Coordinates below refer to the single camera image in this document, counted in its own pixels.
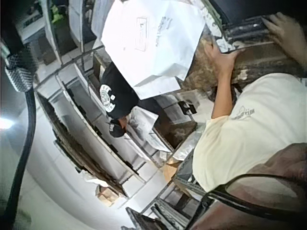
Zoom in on person's right hand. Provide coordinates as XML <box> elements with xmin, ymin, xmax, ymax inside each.
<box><xmin>263</xmin><ymin>11</ymin><xmax>307</xmax><ymax>62</ymax></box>

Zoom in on person's left hand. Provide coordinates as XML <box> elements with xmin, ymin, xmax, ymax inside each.
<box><xmin>205</xmin><ymin>43</ymin><xmax>241</xmax><ymax>81</ymax></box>

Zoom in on worn brown box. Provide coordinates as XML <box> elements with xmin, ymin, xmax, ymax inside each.
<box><xmin>182</xmin><ymin>35</ymin><xmax>307</xmax><ymax>101</ymax></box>

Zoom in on black ribbed tray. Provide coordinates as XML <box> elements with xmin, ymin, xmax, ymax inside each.
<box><xmin>222</xmin><ymin>15</ymin><xmax>276</xmax><ymax>50</ymax></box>

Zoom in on black clip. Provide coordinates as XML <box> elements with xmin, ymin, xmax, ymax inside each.
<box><xmin>178</xmin><ymin>100</ymin><xmax>198</xmax><ymax>116</ymax></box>

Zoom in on large white paper sack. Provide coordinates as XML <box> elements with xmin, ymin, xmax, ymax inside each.
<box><xmin>91</xmin><ymin>0</ymin><xmax>207</xmax><ymax>100</ymax></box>

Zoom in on silver foil bag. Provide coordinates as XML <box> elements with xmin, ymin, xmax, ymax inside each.
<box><xmin>171</xmin><ymin>124</ymin><xmax>208</xmax><ymax>162</ymax></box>

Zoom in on clear plastic bag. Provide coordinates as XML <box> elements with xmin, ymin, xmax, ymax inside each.
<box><xmin>127</xmin><ymin>106</ymin><xmax>159</xmax><ymax>144</ymax></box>

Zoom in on white shelf rack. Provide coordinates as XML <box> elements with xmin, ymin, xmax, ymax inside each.
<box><xmin>35</xmin><ymin>50</ymin><xmax>175</xmax><ymax>195</ymax></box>

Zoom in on grey metal rack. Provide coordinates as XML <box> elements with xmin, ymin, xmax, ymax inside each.
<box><xmin>126</xmin><ymin>153</ymin><xmax>212</xmax><ymax>230</ymax></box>

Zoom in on background shelf with goods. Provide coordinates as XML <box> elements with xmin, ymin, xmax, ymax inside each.
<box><xmin>14</xmin><ymin>0</ymin><xmax>83</xmax><ymax>65</ymax></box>

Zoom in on brown cardboard boxes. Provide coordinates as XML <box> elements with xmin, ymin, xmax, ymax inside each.
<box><xmin>95</xmin><ymin>183</ymin><xmax>120</xmax><ymax>207</ymax></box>

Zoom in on black cable with knurled plug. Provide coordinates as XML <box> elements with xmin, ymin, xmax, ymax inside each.
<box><xmin>4</xmin><ymin>54</ymin><xmax>39</xmax><ymax>192</ymax></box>

